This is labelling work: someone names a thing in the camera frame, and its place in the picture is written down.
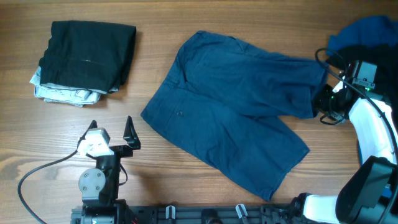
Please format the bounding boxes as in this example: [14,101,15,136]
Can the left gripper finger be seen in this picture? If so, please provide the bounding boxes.
[123,116,141,150]
[81,120,98,139]

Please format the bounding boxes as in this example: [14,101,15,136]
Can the navy blue shorts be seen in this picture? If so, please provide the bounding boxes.
[141,31,328,201]

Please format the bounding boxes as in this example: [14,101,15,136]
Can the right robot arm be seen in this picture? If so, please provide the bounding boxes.
[280,60,397,223]

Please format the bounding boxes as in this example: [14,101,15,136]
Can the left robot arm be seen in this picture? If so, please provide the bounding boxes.
[70,116,141,224]

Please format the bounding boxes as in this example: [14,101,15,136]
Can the folded light grey garment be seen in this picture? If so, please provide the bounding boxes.
[30,61,123,106]

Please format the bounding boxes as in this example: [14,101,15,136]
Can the folded black garment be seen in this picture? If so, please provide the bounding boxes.
[39,21,137,94]

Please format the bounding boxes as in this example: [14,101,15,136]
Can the blue t-shirt pile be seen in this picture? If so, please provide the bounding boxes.
[328,16,397,52]

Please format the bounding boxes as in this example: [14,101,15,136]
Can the left black cable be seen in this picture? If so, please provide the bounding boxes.
[17,149,78,224]

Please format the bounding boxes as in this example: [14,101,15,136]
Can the black cable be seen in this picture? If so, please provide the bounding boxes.
[17,149,78,224]
[314,47,398,224]

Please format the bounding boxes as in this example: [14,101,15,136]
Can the right black cable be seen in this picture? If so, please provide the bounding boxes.
[314,47,398,224]

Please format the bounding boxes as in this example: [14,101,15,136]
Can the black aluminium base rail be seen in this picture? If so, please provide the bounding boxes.
[70,203,312,224]

